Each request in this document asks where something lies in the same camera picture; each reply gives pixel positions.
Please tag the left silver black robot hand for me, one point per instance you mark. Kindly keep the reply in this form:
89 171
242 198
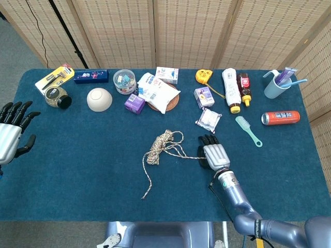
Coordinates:
9 137

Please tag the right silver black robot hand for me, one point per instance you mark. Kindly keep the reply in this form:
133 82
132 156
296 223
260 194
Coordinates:
216 155

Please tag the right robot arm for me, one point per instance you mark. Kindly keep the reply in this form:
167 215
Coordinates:
232 191

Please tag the white wrapped snack pack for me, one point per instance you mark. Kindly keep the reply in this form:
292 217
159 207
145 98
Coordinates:
208 119

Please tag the green scrubbing brush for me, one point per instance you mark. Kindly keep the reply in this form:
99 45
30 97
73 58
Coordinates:
243 124

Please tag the purple white drink carton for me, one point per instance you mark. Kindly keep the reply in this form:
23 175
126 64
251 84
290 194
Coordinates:
204 98

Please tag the glass jar black lid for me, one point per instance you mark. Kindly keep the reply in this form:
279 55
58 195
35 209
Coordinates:
53 96

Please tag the brown woven round coaster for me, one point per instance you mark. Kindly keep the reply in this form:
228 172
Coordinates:
172 104

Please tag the white bottle yellow cap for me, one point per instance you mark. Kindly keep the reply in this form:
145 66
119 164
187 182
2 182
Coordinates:
231 89

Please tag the brown bottle yellow nozzle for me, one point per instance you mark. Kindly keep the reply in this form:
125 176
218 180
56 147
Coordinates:
244 86

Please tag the orange drink can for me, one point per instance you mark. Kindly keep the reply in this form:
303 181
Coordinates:
280 118

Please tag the yellow razor blister pack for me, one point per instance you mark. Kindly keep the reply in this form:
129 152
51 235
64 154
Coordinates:
57 76

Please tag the yellow tape measure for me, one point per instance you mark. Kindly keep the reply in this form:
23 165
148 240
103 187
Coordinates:
204 76

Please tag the blue carpet table cover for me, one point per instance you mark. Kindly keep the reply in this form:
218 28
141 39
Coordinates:
90 160

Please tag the white plastic bag pack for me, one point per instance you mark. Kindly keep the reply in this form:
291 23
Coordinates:
157 93

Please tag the white blue cardboard box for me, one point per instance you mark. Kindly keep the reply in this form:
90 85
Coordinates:
166 75

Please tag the small purple box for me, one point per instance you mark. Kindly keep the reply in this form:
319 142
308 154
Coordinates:
134 104

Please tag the grey blue robot torso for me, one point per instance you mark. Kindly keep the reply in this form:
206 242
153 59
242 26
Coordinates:
160 235

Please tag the cream upturned bowl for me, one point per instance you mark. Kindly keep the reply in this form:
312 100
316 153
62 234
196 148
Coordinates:
99 99

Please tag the dark blue long box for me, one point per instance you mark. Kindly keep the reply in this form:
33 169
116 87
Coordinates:
90 76

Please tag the purple toothpaste tube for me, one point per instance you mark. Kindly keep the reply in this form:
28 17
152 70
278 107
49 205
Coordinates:
287 73

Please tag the blue toothbrush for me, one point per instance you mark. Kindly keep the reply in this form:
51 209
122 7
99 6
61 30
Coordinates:
297 82

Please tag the clear tub of clips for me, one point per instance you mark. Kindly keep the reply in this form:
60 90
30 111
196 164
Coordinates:
125 82

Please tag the black stand pole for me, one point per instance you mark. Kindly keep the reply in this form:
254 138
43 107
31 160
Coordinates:
67 31

